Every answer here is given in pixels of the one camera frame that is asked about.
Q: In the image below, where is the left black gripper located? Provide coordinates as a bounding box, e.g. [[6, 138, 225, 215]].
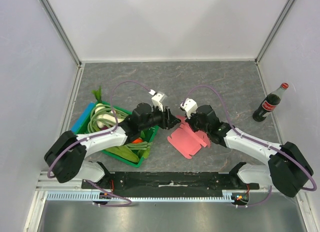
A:
[[139, 102, 181, 131]]

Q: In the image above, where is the pink paper box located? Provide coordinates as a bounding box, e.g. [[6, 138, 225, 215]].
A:
[[167, 116, 211, 159]]

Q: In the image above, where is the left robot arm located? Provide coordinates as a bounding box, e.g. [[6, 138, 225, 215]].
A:
[[44, 103, 181, 189]]

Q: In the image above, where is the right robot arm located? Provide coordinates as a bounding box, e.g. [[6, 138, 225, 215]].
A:
[[180, 102, 317, 198]]

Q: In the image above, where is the orange carrot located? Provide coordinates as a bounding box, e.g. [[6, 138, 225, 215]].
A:
[[132, 138, 143, 144]]

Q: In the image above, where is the green plastic basket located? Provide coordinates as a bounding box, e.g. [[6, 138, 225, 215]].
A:
[[71, 102, 159, 168]]

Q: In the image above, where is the green leafy vegetable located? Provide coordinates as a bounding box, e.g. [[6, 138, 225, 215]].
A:
[[106, 141, 153, 163]]

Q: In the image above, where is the green long beans bundle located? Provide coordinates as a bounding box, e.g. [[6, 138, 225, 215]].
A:
[[87, 103, 128, 133]]

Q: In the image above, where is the cola glass bottle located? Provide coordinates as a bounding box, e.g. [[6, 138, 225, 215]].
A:
[[252, 82, 289, 122]]

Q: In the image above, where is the blue flat board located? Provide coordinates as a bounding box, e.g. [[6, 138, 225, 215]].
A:
[[70, 102, 96, 134]]

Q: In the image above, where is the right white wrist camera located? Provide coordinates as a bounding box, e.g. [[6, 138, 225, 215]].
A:
[[180, 98, 198, 119]]

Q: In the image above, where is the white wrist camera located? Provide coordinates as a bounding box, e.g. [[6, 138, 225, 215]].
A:
[[180, 98, 198, 119], [148, 89, 167, 112]]

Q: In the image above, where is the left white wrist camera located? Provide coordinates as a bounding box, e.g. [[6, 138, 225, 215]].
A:
[[148, 89, 167, 112]]

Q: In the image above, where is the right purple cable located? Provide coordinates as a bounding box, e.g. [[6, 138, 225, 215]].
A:
[[182, 85, 318, 209]]

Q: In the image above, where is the purple cable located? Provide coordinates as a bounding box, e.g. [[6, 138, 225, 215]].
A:
[[46, 80, 155, 207], [182, 85, 318, 209]]

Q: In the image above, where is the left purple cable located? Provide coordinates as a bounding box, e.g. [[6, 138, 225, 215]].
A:
[[46, 80, 155, 207]]

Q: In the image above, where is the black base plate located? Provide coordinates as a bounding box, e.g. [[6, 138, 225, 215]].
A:
[[95, 172, 260, 198]]

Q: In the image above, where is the grey cable duct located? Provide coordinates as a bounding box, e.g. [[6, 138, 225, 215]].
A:
[[46, 191, 235, 203]]

